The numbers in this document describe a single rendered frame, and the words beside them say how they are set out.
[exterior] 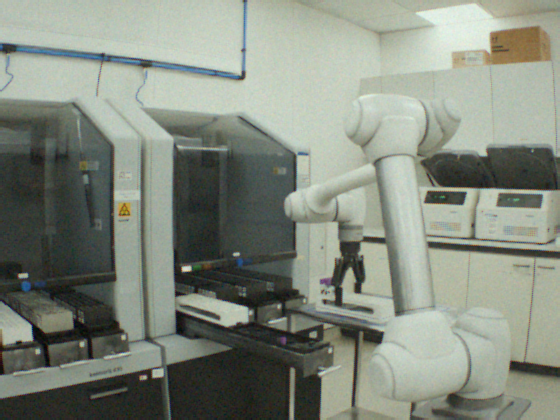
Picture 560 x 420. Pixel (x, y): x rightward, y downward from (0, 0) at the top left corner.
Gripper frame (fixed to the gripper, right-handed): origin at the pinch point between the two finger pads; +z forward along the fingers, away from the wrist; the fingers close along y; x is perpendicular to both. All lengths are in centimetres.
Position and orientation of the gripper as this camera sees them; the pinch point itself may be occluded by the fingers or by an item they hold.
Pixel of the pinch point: (348, 297)
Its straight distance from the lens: 190.0
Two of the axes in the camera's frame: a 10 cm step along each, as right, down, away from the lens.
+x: -6.9, -0.4, 7.2
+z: -0.1, 10.0, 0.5
